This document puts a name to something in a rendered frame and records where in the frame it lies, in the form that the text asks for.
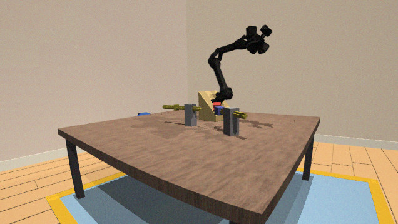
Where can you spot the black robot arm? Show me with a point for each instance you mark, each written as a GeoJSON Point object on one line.
{"type": "Point", "coordinates": [226, 92]}

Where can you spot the yellow square bar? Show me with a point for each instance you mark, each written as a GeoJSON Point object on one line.
{"type": "Point", "coordinates": [190, 112]}

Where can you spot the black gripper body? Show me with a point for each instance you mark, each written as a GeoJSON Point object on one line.
{"type": "Point", "coordinates": [257, 38]}

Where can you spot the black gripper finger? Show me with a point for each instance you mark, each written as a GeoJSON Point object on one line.
{"type": "Point", "coordinates": [267, 30]}
{"type": "Point", "coordinates": [255, 45]}

